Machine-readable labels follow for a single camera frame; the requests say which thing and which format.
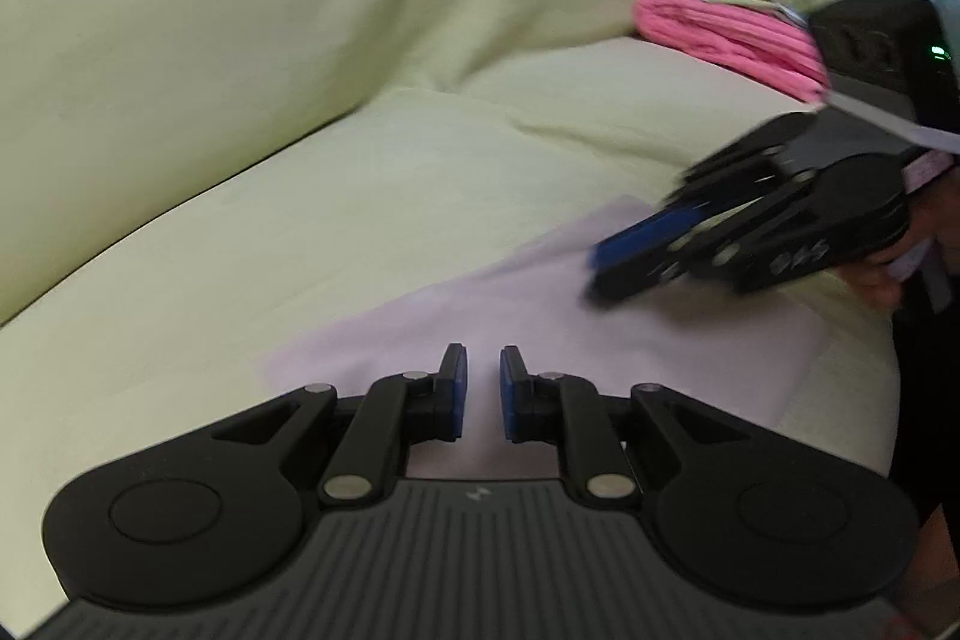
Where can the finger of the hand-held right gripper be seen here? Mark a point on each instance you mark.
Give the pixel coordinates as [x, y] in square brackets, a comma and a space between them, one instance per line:
[652, 231]
[645, 284]

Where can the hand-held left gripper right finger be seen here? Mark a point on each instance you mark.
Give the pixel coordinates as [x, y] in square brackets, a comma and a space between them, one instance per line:
[511, 392]

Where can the pink folded cloth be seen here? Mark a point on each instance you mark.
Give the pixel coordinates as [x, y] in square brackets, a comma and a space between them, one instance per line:
[712, 29]

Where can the sofa with green cover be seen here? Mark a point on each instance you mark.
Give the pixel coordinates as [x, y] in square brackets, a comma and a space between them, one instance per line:
[225, 48]

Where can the lilac garment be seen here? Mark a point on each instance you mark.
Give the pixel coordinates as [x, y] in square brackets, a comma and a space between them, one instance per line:
[465, 302]

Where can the person's right hand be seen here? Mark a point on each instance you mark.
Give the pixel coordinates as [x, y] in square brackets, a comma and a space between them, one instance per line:
[877, 281]

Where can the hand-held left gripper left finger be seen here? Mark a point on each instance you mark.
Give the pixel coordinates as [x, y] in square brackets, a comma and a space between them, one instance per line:
[455, 392]

